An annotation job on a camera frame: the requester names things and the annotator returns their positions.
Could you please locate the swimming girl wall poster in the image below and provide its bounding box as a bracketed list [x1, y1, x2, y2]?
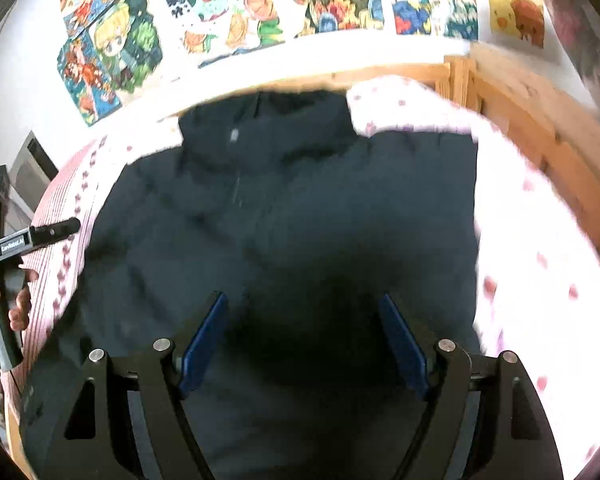
[56, 35, 123, 127]

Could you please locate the blond figure wall poster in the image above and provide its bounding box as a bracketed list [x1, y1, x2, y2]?
[87, 0, 163, 93]

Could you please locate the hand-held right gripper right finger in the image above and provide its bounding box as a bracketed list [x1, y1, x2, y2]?
[379, 294, 566, 480]

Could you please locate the town wall poster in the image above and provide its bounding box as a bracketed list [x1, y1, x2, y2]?
[387, 0, 481, 42]

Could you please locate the grey door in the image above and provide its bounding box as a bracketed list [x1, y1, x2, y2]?
[9, 131, 59, 213]

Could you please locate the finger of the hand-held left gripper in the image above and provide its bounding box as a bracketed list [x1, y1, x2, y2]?
[30, 218, 81, 249]

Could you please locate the yellow chick wall poster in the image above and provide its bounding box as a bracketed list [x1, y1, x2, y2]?
[484, 0, 549, 49]

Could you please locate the drinks and turtles wall poster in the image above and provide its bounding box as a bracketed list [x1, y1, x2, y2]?
[162, 0, 287, 68]

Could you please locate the pink apple-print quilt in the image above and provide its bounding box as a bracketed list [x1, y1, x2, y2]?
[347, 75, 600, 480]

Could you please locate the person's left hand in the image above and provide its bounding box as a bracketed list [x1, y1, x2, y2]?
[0, 269, 39, 333]

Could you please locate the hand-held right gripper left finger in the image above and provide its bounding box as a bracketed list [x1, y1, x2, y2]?
[20, 290, 231, 480]

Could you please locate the black jacket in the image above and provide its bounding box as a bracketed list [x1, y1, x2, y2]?
[20, 89, 483, 480]

